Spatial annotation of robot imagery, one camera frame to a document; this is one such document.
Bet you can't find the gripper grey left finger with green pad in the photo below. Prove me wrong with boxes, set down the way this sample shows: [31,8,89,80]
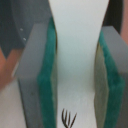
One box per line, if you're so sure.
[16,18,57,128]

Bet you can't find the gripper grey right finger with green pad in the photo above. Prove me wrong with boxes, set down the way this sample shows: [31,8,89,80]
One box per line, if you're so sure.
[94,26,128,128]

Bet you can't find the white toy fish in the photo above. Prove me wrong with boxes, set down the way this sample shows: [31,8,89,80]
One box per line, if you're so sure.
[0,0,109,128]

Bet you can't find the grey frying pan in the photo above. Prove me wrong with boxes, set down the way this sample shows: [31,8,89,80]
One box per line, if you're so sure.
[0,0,53,79]

